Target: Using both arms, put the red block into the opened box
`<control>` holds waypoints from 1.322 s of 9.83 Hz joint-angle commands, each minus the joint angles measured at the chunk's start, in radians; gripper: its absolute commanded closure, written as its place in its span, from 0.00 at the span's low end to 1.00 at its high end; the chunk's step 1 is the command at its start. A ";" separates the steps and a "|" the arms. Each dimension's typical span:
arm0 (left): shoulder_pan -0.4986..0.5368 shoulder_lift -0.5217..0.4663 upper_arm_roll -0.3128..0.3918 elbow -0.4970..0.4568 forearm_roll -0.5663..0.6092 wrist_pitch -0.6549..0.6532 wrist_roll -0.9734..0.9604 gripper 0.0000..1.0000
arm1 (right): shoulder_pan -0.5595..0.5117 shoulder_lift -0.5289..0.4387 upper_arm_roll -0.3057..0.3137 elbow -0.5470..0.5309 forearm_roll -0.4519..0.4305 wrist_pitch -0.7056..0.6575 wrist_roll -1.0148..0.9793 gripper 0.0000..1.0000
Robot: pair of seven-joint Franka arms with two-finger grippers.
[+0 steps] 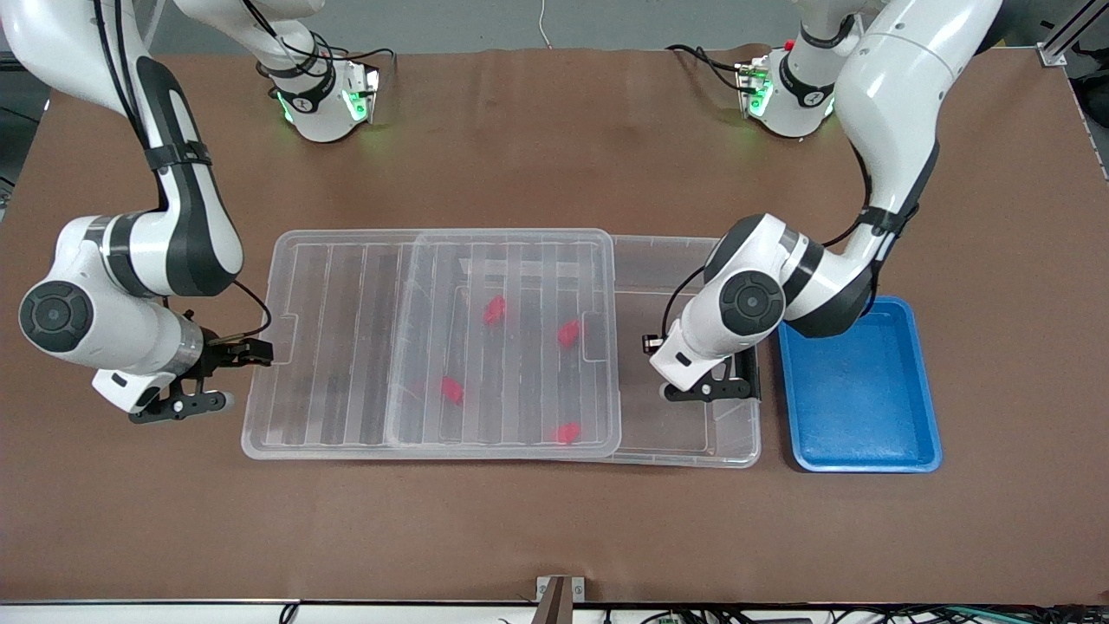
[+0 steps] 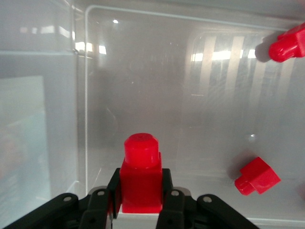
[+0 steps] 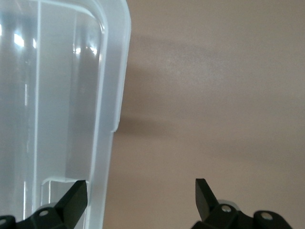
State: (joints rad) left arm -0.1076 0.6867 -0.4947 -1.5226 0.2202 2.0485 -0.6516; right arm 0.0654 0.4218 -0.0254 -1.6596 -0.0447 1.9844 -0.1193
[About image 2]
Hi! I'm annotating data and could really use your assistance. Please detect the red toy block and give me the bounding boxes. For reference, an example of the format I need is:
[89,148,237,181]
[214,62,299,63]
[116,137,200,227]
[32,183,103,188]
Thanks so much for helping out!
[234,156,281,196]
[268,21,305,63]
[120,133,163,214]

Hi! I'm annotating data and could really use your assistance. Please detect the clear plastic storage box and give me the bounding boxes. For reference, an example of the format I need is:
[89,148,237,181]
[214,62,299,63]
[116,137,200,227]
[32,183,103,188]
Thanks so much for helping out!
[0,0,305,229]

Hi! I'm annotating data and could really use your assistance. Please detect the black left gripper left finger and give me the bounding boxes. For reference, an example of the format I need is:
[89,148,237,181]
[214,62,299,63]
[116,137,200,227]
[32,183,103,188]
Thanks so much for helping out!
[3,167,122,229]

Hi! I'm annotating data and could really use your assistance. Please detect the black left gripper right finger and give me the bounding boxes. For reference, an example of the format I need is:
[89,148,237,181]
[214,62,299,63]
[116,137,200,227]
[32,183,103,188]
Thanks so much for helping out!
[156,167,260,229]

